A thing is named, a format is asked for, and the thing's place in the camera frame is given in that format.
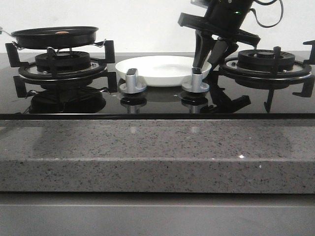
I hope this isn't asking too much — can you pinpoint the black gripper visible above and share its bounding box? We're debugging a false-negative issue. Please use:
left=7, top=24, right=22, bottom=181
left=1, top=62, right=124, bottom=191
left=178, top=0, right=260, bottom=71

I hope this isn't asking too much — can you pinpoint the white round plate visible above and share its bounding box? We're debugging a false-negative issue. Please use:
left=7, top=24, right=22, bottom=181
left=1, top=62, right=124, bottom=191
left=115, top=55, right=212, bottom=87

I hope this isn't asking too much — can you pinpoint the fried egg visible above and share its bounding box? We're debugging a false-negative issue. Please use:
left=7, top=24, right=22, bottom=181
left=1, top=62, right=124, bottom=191
left=55, top=30, right=69, bottom=34

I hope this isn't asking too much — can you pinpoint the black frying pan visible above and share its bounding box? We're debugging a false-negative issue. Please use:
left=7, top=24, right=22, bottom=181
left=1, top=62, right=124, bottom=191
left=9, top=26, right=98, bottom=50

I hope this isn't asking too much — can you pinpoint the right silver stove knob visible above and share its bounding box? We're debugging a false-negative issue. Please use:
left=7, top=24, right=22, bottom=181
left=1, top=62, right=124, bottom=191
left=182, top=67, right=210, bottom=93

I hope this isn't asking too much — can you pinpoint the silver stove knob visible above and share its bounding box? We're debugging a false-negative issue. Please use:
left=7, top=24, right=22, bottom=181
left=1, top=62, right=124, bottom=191
left=182, top=67, right=210, bottom=93
left=119, top=68, right=147, bottom=94

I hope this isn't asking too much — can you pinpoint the right black gas burner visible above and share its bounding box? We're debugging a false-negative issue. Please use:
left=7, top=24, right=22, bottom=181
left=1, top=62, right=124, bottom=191
left=237, top=49, right=295, bottom=72

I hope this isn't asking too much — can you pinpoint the black gas burner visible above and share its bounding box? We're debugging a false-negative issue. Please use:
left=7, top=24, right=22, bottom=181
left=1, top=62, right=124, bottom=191
left=237, top=49, right=295, bottom=72
left=35, top=51, right=91, bottom=73

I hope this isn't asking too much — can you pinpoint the black glass gas cooktop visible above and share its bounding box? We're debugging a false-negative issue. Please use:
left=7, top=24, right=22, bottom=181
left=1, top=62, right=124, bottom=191
left=0, top=51, right=315, bottom=120

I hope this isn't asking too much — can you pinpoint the right black pan support grate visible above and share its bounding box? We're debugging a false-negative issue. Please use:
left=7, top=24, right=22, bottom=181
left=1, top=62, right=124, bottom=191
left=220, top=40, right=315, bottom=83

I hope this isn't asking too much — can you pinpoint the black pan support grate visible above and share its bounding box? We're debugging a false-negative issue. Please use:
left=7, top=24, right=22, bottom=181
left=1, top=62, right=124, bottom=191
left=220, top=40, right=315, bottom=83
left=5, top=40, right=115, bottom=84

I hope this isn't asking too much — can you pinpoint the left silver stove knob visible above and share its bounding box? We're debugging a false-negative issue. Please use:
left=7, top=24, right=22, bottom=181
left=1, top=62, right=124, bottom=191
left=119, top=68, right=147, bottom=94

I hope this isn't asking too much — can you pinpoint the left black pan support grate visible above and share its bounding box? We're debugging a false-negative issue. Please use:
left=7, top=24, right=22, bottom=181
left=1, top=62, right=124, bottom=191
left=5, top=40, right=115, bottom=84

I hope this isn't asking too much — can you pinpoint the left black gas burner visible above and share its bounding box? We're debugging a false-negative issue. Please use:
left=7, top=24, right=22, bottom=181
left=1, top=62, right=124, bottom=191
left=35, top=51, right=91, bottom=73

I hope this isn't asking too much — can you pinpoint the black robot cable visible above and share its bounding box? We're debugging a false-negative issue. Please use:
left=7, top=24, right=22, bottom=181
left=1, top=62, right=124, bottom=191
left=251, top=0, right=284, bottom=28

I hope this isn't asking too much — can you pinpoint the wire pan reducer ring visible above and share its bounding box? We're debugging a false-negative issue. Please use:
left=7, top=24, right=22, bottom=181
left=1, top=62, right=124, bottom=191
left=12, top=39, right=107, bottom=55

